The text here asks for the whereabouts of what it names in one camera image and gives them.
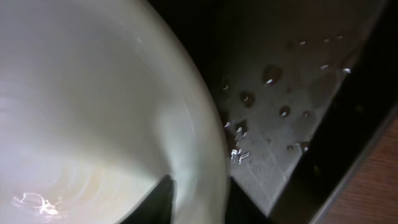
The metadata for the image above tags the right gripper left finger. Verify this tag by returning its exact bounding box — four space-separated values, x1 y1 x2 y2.
120 175 174 224

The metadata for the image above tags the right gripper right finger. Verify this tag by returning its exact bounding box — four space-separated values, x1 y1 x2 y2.
225 177 272 224

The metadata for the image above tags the cream white plate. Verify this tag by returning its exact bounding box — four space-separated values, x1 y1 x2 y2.
1 0 228 223

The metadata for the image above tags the dark brown serving tray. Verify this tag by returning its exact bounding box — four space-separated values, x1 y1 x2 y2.
151 1 397 223

